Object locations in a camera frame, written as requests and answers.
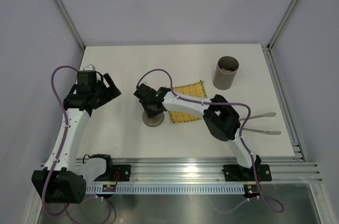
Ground grey canister lid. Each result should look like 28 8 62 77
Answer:
142 112 165 128

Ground bamboo woven tray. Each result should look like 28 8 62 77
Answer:
168 80 207 124

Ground grey metal lunch canister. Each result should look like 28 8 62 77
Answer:
212 56 239 90

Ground stainless steel tongs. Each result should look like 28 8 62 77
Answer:
244 112 281 136

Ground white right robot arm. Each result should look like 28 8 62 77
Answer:
134 84 261 181

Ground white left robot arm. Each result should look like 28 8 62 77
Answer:
31 70 121 204

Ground left small circuit board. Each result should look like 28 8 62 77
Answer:
102 184 116 193

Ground small circuit board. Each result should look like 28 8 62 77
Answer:
244 185 259 194
102 184 116 193

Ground right small circuit board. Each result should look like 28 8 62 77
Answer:
244 185 259 194

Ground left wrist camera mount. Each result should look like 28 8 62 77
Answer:
83 64 96 71

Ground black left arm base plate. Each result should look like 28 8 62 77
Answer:
94 164 131 182

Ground white slotted cable duct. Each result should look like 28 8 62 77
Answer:
86 184 245 195

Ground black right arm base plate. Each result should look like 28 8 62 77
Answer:
221 164 272 182

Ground left aluminium frame post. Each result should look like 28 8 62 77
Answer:
53 0 86 52

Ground aluminium frame post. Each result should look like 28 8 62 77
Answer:
266 0 301 52
53 0 86 52

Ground aluminium front rail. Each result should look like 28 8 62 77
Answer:
35 157 323 184

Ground right aluminium frame post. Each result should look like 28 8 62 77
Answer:
266 0 301 52

